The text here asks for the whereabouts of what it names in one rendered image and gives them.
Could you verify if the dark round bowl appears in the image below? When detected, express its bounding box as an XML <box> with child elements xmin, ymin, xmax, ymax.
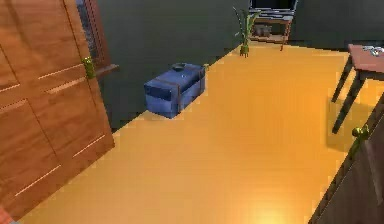
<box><xmin>171</xmin><ymin>62</ymin><xmax>188</xmax><ymax>73</ymax></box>

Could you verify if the grey object on shelf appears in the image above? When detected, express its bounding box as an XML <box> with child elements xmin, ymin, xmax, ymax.
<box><xmin>254</xmin><ymin>24</ymin><xmax>273</xmax><ymax>38</ymax></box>

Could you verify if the green house plant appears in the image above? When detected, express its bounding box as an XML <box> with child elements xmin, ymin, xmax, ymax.
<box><xmin>232</xmin><ymin>6</ymin><xmax>262</xmax><ymax>58</ymax></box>

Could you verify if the brown wooden television stand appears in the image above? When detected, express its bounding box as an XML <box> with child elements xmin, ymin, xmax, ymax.
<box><xmin>249</xmin><ymin>9</ymin><xmax>296</xmax><ymax>52</ymax></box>

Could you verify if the brown wooden room door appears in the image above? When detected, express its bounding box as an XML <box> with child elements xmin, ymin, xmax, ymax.
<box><xmin>0</xmin><ymin>0</ymin><xmax>116</xmax><ymax>222</ymax></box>

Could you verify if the reddish table with dark legs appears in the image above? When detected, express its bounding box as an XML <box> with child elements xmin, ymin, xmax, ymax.
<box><xmin>331</xmin><ymin>43</ymin><xmax>384</xmax><ymax>135</ymax></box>

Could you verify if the small grey white object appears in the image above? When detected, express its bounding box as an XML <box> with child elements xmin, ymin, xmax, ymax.
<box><xmin>363</xmin><ymin>45</ymin><xmax>384</xmax><ymax>57</ymax></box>

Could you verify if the brown framed window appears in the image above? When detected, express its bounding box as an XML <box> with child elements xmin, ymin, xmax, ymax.
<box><xmin>75</xmin><ymin>0</ymin><xmax>120</xmax><ymax>76</ymax></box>

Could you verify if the blue chest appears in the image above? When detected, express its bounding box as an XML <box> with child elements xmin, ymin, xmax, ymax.
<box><xmin>143</xmin><ymin>62</ymin><xmax>207</xmax><ymax>120</ymax></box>

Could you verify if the brass door handle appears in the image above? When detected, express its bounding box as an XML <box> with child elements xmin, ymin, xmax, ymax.
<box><xmin>81</xmin><ymin>56</ymin><xmax>97</xmax><ymax>80</ymax></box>
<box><xmin>348</xmin><ymin>124</ymin><xmax>371</xmax><ymax>158</ymax></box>

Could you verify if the dark brown room door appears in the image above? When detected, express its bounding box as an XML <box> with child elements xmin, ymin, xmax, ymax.
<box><xmin>308</xmin><ymin>93</ymin><xmax>384</xmax><ymax>224</ymax></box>

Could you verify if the black television set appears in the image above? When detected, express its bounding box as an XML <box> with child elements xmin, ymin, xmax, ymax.
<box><xmin>249</xmin><ymin>0</ymin><xmax>299</xmax><ymax>13</ymax></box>

